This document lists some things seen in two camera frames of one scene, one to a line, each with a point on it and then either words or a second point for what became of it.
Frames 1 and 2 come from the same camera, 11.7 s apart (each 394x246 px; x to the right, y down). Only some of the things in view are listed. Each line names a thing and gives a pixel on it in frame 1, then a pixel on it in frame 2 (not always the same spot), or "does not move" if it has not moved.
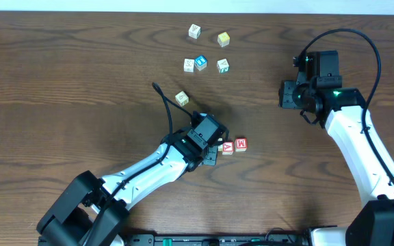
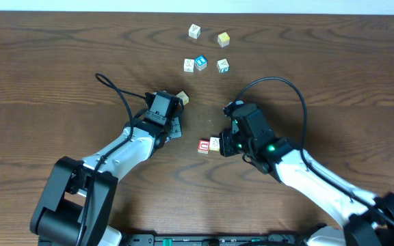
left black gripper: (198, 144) → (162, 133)
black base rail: (210, 240) does not move
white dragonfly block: (182, 98) does not move
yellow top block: (224, 39) does not move
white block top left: (194, 31) does not move
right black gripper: (286, 93) → (228, 149)
